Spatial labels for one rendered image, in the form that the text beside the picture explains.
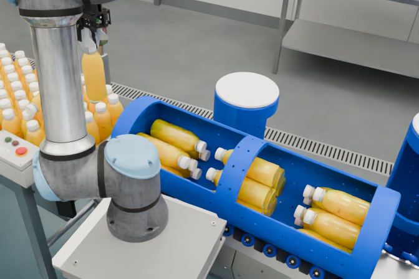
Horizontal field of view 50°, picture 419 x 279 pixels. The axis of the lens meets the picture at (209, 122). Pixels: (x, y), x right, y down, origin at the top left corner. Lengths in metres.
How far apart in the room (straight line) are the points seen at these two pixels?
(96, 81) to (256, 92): 0.72
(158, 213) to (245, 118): 0.90
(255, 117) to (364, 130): 1.87
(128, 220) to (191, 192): 0.36
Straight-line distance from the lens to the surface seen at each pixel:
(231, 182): 1.30
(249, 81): 2.01
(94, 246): 1.11
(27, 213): 1.82
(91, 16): 1.42
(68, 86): 0.93
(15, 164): 1.55
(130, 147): 0.99
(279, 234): 1.30
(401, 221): 2.17
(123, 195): 1.01
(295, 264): 1.42
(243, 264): 1.50
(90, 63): 1.53
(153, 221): 1.08
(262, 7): 4.90
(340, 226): 1.30
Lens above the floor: 2.09
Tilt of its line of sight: 37 degrees down
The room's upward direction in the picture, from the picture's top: 3 degrees clockwise
